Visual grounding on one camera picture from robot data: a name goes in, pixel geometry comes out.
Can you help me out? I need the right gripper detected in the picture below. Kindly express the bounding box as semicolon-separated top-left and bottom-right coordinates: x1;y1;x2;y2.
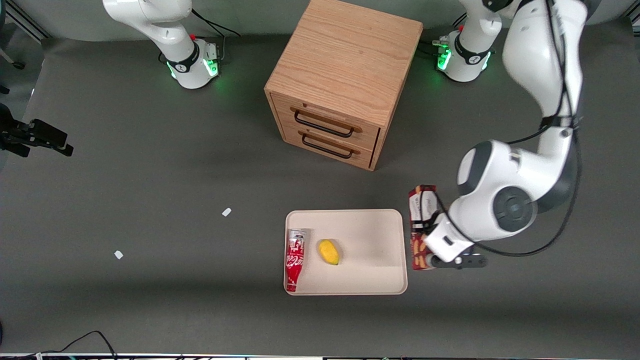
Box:
0;102;75;158

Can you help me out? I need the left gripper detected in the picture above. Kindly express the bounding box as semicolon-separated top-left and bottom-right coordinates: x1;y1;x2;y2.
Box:
411;212;475;263

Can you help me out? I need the red cookie box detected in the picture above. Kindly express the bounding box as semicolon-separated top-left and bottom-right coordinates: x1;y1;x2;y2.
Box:
408;184;440;271

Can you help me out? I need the beige plastic tray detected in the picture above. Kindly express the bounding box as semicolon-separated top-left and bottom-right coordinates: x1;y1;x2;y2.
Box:
284;209;409;296

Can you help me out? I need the yellow lemon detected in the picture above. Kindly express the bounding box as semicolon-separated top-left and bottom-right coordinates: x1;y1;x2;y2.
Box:
318;239;341;266

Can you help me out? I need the red soda can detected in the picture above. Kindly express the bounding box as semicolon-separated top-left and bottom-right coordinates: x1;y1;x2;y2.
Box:
285;229;307;293

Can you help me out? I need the wooden drawer cabinet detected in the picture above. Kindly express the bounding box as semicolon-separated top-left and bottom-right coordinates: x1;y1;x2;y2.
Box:
264;0;424;172

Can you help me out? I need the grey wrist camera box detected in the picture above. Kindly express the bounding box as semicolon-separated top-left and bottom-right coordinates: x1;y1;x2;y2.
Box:
429;252;489;271

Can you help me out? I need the aluminium frame rail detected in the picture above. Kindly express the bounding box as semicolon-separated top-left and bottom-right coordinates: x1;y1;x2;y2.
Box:
4;0;52;41

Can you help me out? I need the wooden drawer with long handle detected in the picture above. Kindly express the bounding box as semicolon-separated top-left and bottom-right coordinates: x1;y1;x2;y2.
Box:
271;94;382;151

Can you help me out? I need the black right arm base cable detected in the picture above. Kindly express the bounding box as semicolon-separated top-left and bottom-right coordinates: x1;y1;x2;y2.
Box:
191;8;241;39

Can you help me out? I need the black cable at table edge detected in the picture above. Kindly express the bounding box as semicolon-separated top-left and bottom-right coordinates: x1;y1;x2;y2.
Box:
30;330;119;359

